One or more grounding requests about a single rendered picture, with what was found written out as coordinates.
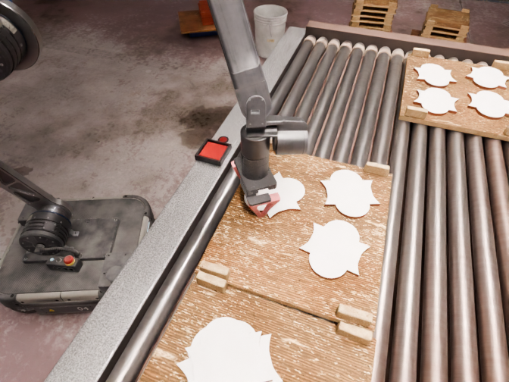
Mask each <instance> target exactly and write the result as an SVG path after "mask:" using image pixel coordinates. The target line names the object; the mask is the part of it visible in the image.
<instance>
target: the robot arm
mask: <svg viewBox="0 0 509 382"><path fill-rule="evenodd" d="M207 2H208V6H209V8H210V12H211V16H212V18H213V21H214V25H215V28H216V31H217V35H218V37H219V40H220V44H221V47H222V49H223V54H224V57H225V60H226V64H227V67H228V70H229V72H230V77H231V80H232V82H233V86H234V91H235V94H236V98H237V101H238V103H239V107H240V110H241V112H242V114H243V116H244V117H245V121H246V124H245V125H244V126H243V127H242V128H241V130H240V138H241V157H238V158H234V161H232V162H231V165H232V167H233V170H234V171H235V172H236V174H237V176H238V177H239V179H240V184H241V186H242V189H243V191H244V194H245V196H246V199H247V202H248V205H249V207H250V209H251V210H252V211H253V212H254V213H255V214H256V215H257V216H258V217H259V218H262V217H264V216H265V215H266V213H268V211H269V210H270V209H271V208H272V207H273V206H274V205H275V204H277V203H278V202H279V201H280V196H279V193H272V194H269V193H265V194H261V195H258V196H256V193H258V190H261V189H267V188H268V189H269V190H271V189H276V186H277V181H276V179H275V177H274V175H273V174H272V172H271V170H270V168H269V154H270V138H271V137H272V146H273V150H275V152H276V155H304V154H306V153H307V150H308V125H307V123H306V122H305V121H304V119H303V118H302V117H286V116H279V115H269V114H270V112H271V109H272V100H271V97H270V92H269V89H268V86H267V81H266V80H265V77H264V72H263V69H262V66H261V62H260V58H259V56H258V51H257V49H256V48H257V47H256V45H255V41H254V37H253V35H252V31H251V27H250V23H249V21H248V15H247V13H246V10H245V5H244V1H243V0H207ZM266 204H267V205H266ZM260 205H266V207H265V208H264V210H263V211H262V212H260V211H259V210H258V206H260Z"/></svg>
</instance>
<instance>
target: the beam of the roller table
mask: <svg viewBox="0 0 509 382"><path fill-rule="evenodd" d="M305 31H306V29H305V28H300V27H289V28H288V29H287V31H286V32H285V33H284V35H283V37H282V38H281V40H280V41H279V42H278V43H277V45H276V47H275V48H274V50H273V51H272V52H271V53H270V55H269V57H268V58H267V60H266V61H265V62H264V64H263V65H262V69H263V72H264V77H265V80H266V81H267V86H268V89H269V92H270V97H271V98H272V96H273V94H274V93H275V91H276V89H277V87H278V85H279V84H280V82H281V80H282V79H283V77H284V76H285V74H286V71H287V70H288V69H289V67H290V65H291V63H292V62H293V60H294V58H295V56H296V55H297V53H298V51H299V49H300V48H301V46H302V43H303V42H304V38H305ZM245 124H246V121H245V117H244V116H243V114H242V112H241V110H240V107H239V103H238V102H237V103H236V104H235V106H234V107H233V109H232V111H231V112H230V113H229V114H228V116H227V117H226V119H225V121H224V122H223V123H222V124H221V126H220V128H219V129H218V131H217V132H216V133H215V134H214V136H213V138H212V139H213V140H217V141H218V138H219V137H221V136H227V137H228V138H229V141H228V142H227V143H229V144H232V149H231V151H230V153H229V154H228V156H227V157H226V159H225V161H224V162H223V164H222V165H221V166H217V165H215V164H209V163H206V162H203V161H198V160H197V161H196V163H194V165H193V166H192V168H191V170H190V171H189V173H188V174H187V175H186V177H185V178H184V180H183V181H182V183H181V184H180V185H179V187H178V188H177V190H176V192H175V193H174V194H173V195H172V197H171V198H170V200H169V202H168V203H167V204H166V205H165V207H164V209H163V210H162V212H161V213H160V214H159V215H158V217H157V219H156V220H155V222H154V223H153V225H152V226H151V227H150V229H149V230H148V232H147V233H146V235H145V236H144V237H143V239H142V241H141V242H140V243H139V245H138V246H137V247H136V249H135V251H134V252H133V254H132V255H131V256H130V258H129V259H128V261H127V262H126V264H125V265H124V266H123V268H122V269H121V271H120V273H119V274H118V275H117V276H116V278H115V279H114V281H113V283H112V284H111V285H110V286H109V288H108V290H107V291H106V293H105V294H104V295H103V297H102V298H101V300H100V301H99V303H98V304H97V306H96V307H95V308H94V310H93V311H92V313H91V314H90V316H89V317H88V318H87V320H86V322H85V323H84V324H83V326H82V327H81V328H80V330H79V332H78V333H77V335H76V336H75V337H74V338H73V340H72V342H71V343H70V345H69V346H68V347H67V349H66V350H65V352H64V353H63V355H62V356H61V357H60V359H59V360H58V362H57V363H56V365H55V366H54V367H53V369H52V371H51V372H50V373H49V375H48V376H47V378H46V379H45V381H44V382H105V381H106V380H107V379H108V377H109V375H110V373H111V372H112V370H113V368H114V366H115V365H116V363H117V361H118V359H119V358H120V356H121V354H122V353H123V351H124V350H125V348H126V345H127V344H128V342H129V341H130V339H131V337H132V335H133V334H134V332H135V331H136V328H137V327H138V326H139V323H140V322H141V320H142V319H143V317H144V315H145V313H146V312H147V310H148V308H149V306H150V305H151V303H152V301H153V300H154V298H155V296H156V295H157V293H158V291H159V289H160V288H161V286H162V284H163V282H164V281H165V279H166V277H167V275H168V274H169V273H170V270H171V269H172V267H173V265H174V264H175V262H176V260H177V259H178V257H179V255H180V253H181V252H182V250H183V248H184V246H185V245H186V243H187V242H188V240H189V238H190V236H191V235H192V233H193V231H194V229H195V228H196V226H197V224H198V222H199V221H200V219H201V217H202V215H203V214H204V212H205V211H206V209H207V207H208V206H209V204H210V202H211V200H212V199H213V197H214V195H215V193H216V192H217V190H218V188H219V187H220V185H221V183H222V182H223V179H224V178H225V176H226V175H227V173H228V171H229V169H230V168H231V166H232V165H231V162H232V161H234V158H236V157H237V156H238V154H239V153H240V151H241V138H240V130H241V128H242V127H243V126H244V125H245Z"/></svg>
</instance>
